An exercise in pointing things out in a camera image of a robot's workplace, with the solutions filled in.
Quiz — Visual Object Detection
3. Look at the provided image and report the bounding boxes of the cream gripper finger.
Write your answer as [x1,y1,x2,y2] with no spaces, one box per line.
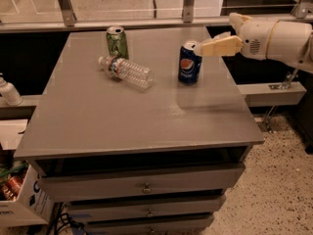
[194,31,243,57]
[229,13,251,32]

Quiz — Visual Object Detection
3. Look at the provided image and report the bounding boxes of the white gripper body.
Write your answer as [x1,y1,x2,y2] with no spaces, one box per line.
[236,20,276,60]

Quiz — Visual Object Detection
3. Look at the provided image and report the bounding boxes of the blue pepsi can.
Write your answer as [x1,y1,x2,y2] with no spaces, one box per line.
[178,40,202,85]

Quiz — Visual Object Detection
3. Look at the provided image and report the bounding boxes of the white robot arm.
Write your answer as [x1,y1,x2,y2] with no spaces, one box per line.
[194,13,313,73]

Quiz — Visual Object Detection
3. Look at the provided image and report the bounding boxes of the green soda can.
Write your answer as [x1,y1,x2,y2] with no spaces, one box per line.
[106,25,129,59]

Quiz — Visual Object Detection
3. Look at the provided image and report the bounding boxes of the orange can in box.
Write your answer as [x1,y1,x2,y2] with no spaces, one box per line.
[2,175,22,200]

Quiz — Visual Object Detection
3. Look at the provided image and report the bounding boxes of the clear plastic water bottle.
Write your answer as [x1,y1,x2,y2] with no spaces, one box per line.
[98,56,154,90]

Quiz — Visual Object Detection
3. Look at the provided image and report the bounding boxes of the top grey drawer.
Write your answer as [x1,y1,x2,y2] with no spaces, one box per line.
[39,163,245,203]

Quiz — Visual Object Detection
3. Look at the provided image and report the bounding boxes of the grey drawer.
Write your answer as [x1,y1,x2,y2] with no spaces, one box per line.
[39,163,245,203]
[85,214,213,235]
[67,194,226,223]

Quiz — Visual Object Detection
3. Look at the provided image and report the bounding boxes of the grey drawer cabinet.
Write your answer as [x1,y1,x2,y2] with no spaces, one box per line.
[16,27,263,227]

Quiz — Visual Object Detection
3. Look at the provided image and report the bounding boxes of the bottom grey drawer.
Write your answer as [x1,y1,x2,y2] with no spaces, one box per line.
[85,214,213,235]

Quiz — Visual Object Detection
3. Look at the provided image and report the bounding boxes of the middle grey drawer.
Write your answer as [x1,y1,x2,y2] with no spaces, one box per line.
[67,194,226,223]

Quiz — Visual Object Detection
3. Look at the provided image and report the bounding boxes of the white plastic bottle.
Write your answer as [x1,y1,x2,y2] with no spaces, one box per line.
[0,73,22,106]

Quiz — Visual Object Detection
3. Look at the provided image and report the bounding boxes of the white cardboard box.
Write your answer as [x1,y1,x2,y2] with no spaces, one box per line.
[0,166,54,227]

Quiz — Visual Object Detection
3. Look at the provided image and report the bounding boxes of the middle metal bracket post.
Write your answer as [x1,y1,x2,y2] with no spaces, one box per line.
[182,0,195,23]

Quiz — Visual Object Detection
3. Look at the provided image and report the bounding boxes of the metal bracket post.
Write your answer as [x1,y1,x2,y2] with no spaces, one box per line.
[182,0,195,23]
[58,0,76,26]
[291,0,313,19]

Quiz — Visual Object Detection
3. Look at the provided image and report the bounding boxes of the right metal bracket post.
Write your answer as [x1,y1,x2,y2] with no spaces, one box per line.
[291,0,313,19]

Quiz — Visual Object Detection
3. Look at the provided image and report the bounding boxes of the left metal bracket post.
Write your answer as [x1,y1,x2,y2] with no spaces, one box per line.
[58,0,76,26]

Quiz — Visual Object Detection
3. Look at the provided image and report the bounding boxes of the black cables under cabinet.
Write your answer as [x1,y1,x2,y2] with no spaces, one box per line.
[45,203,88,235]

